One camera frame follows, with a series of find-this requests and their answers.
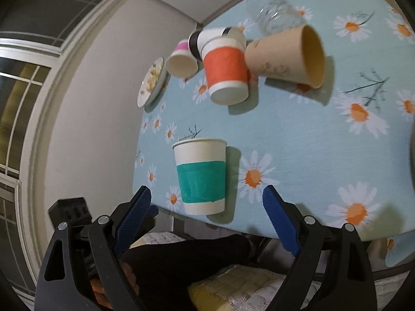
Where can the window with white frame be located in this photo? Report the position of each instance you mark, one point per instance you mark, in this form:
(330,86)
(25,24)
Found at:
(52,103)

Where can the person's left hand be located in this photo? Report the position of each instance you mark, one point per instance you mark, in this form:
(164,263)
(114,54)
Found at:
(99,290)

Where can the green banded paper cup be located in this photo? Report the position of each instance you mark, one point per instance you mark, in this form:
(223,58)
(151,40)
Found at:
(201,171)

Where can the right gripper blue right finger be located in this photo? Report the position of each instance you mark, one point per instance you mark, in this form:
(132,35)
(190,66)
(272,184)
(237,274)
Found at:
(284,218)

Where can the daisy print blue tablecloth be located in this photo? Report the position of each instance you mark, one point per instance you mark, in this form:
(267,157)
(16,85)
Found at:
(340,153)

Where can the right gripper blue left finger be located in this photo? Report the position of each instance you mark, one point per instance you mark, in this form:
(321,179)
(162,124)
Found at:
(128,218)

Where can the quilted cream cushion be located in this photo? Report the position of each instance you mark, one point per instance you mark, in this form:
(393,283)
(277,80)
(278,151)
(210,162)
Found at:
(236,288)

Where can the brown kraft paper cup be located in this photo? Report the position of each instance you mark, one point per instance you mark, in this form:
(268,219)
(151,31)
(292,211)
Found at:
(294,55)

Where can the pink banded paper cup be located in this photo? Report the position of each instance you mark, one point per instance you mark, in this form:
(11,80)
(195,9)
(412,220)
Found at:
(181,62)

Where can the floral bowl with food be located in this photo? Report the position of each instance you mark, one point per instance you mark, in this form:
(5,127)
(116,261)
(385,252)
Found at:
(152,83)

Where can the black banded paper cup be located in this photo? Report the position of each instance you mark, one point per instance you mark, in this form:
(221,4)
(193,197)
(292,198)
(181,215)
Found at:
(198,38)

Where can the beige ceramic mug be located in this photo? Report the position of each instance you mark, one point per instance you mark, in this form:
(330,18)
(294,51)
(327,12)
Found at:
(412,159)

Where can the orange banded paper cup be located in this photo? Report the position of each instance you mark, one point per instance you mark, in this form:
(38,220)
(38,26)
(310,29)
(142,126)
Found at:
(226,71)

